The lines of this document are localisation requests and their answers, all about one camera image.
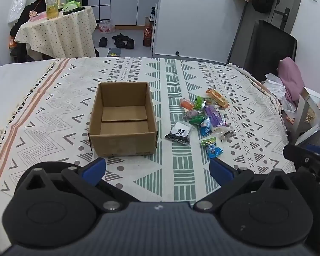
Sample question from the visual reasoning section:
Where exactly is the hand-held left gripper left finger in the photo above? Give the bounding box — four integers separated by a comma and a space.
15, 158, 139, 214

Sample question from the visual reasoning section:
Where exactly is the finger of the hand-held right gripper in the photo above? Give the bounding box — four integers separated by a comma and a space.
283, 144, 320, 166

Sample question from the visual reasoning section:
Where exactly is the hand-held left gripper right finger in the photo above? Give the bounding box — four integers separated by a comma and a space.
193, 158, 306, 214

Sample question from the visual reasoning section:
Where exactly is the blue and green snack packet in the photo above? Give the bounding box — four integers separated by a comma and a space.
200, 137, 224, 159

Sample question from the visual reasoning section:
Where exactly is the plain blue snack packet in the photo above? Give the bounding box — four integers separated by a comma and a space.
199, 117, 213, 137

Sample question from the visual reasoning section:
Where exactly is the brown cardboard box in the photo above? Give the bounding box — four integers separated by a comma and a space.
89, 81, 158, 157

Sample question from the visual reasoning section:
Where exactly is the purple snack packet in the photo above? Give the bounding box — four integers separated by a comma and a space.
203, 106, 227, 128

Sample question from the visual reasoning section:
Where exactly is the dark green snack packet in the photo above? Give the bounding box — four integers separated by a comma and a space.
189, 115, 206, 126

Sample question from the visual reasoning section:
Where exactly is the white desk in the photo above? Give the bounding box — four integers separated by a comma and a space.
291, 86, 320, 145

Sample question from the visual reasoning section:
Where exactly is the white plastic bag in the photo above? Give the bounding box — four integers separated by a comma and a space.
264, 73, 296, 111

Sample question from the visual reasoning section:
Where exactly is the light green snack packet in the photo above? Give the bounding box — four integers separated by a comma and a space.
194, 96, 213, 110

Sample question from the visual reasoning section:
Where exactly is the long orange snack packet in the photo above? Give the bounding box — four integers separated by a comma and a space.
206, 89, 230, 110

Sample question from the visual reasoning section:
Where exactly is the pink cloth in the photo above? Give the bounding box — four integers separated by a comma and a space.
279, 57, 305, 104

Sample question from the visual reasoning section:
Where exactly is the small orange snack packet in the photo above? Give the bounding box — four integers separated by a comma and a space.
180, 98, 196, 110

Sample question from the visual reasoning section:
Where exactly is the black chair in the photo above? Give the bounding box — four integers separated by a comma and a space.
227, 19, 298, 82

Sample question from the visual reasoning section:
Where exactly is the white bed sheet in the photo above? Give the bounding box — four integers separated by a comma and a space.
0, 59, 58, 114

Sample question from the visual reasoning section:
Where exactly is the table with dotted tablecloth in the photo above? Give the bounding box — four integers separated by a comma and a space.
14, 5, 98, 62

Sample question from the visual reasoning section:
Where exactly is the pack of water bottles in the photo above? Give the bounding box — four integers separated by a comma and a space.
99, 19, 116, 33

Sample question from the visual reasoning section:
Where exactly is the red drink bottle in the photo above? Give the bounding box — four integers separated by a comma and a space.
143, 16, 153, 47

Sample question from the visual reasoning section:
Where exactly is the dark clothes pile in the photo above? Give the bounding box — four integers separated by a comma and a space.
9, 0, 47, 64

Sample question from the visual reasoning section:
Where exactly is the pink toy figure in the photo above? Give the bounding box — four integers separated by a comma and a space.
28, 10, 47, 22

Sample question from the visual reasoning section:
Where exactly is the white kitchen cabinet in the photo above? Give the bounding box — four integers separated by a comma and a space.
110, 0, 160, 26

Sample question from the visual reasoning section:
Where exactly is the bottle of yellow liquid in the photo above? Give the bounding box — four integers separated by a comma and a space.
45, 0, 60, 20

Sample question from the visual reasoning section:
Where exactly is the door handle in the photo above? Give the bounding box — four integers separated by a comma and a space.
274, 8, 291, 30

